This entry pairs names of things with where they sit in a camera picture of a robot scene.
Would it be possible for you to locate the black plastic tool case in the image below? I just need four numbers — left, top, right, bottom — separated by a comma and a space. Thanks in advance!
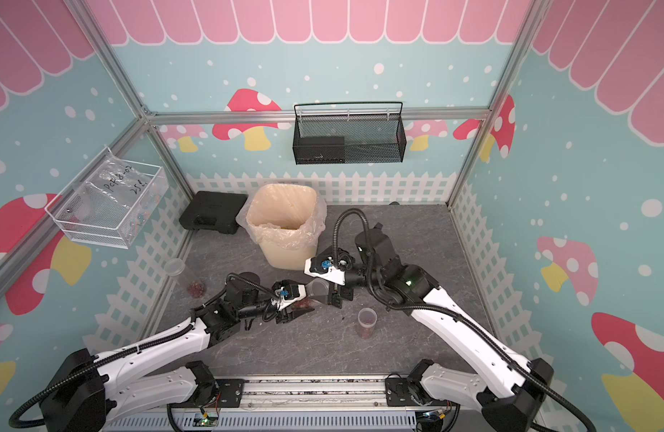
179, 191, 248, 235

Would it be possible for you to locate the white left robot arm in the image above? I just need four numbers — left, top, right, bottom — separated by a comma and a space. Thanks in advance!
35, 273, 312, 431

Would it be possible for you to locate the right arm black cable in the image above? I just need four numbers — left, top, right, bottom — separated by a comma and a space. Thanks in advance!
331, 207, 597, 432

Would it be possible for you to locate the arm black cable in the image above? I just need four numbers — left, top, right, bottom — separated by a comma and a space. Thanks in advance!
7, 272, 290, 430
331, 207, 597, 432

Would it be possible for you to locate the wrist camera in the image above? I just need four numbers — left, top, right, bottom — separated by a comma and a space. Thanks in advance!
304, 258, 345, 286
274, 281, 294, 311

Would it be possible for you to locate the clear tea jar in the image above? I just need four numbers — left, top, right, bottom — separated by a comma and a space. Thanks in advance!
164, 258, 207, 299
289, 295, 317, 309
355, 308, 378, 339

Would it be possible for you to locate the black wire mesh basket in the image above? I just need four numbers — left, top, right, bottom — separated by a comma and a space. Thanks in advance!
293, 101, 407, 165

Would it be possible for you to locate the clear plastic bin liner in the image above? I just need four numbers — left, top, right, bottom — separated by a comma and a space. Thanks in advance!
236, 183, 328, 250

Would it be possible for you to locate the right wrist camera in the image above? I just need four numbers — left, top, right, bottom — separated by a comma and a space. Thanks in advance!
304, 258, 345, 286

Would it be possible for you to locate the cream plastic trash bin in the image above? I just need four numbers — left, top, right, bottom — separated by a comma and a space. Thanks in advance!
244, 184, 322, 271

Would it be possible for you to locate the clear plastic bag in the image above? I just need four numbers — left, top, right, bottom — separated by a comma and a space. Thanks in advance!
66, 152, 170, 239

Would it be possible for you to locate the black box in basket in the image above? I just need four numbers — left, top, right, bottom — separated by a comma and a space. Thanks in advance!
293, 136, 345, 165

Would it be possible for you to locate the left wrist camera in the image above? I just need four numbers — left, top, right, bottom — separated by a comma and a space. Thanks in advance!
274, 281, 294, 311

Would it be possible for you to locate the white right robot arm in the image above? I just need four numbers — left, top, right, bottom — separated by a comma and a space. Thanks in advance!
304, 224, 553, 431

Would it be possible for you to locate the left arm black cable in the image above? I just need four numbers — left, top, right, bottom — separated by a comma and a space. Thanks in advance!
7, 272, 290, 430

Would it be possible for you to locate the clear jar lid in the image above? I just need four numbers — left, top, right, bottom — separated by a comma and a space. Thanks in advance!
305, 278, 334, 305

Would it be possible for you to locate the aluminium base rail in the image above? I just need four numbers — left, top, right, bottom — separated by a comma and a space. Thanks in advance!
105, 374, 492, 431

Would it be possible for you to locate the white wire wall basket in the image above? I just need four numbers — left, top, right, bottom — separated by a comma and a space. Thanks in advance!
44, 147, 170, 250

